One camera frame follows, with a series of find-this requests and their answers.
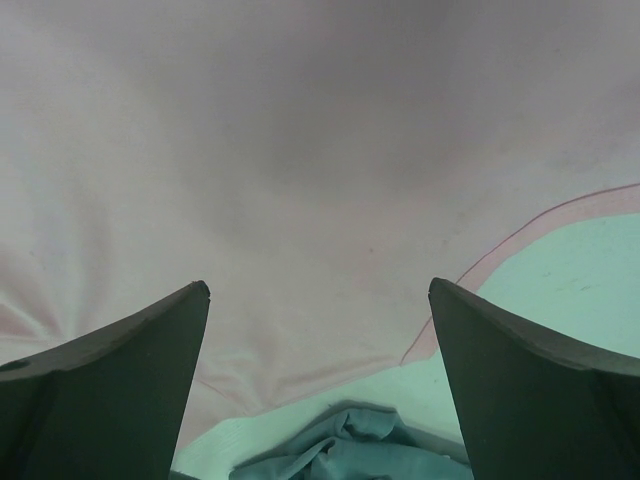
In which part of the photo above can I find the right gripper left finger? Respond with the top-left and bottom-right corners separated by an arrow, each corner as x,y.
1,281 -> 209,479

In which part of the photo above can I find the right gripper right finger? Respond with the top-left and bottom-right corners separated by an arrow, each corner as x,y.
428,278 -> 639,479

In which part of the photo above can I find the pink t shirt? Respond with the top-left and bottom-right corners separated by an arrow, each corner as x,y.
1,1 -> 639,444

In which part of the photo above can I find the blue folded t shirt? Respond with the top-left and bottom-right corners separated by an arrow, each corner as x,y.
229,407 -> 474,479

